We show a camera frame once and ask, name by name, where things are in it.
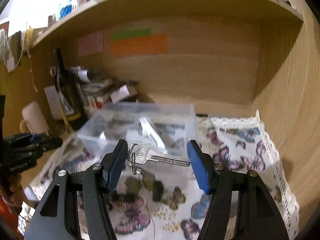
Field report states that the silver key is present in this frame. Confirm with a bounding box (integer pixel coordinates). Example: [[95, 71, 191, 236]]
[[127, 141, 190, 175]]

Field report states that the clear plastic box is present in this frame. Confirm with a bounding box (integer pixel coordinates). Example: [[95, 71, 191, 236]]
[[76, 102, 197, 158]]

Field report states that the left hand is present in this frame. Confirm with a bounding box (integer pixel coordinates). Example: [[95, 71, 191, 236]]
[[1, 173, 25, 214]]

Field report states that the pink ceramic mug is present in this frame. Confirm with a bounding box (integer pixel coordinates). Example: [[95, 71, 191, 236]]
[[20, 101, 50, 134]]

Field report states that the white handwritten note paper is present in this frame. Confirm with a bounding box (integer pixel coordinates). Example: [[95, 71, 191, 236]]
[[44, 86, 62, 120]]

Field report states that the dark wine bottle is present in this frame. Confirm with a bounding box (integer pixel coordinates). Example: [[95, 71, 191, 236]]
[[53, 48, 88, 131]]

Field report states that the stack of books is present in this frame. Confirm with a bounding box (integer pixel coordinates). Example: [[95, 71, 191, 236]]
[[79, 79, 118, 110]]

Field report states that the small white cardboard box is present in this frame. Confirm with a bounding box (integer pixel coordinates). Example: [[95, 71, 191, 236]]
[[110, 85, 138, 103]]

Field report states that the butterfly print lace cloth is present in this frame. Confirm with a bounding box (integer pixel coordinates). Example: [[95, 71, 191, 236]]
[[28, 114, 299, 239]]

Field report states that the pink sticky note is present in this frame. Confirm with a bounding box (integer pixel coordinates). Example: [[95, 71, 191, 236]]
[[77, 30, 104, 57]]

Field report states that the green sticky note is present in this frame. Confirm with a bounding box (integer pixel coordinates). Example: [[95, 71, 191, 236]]
[[111, 28, 152, 41]]

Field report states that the orange sticky note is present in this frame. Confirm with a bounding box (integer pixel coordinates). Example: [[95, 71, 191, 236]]
[[110, 34, 168, 58]]

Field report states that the wooden shelf board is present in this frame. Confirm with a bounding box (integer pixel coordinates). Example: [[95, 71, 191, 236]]
[[31, 0, 303, 48]]

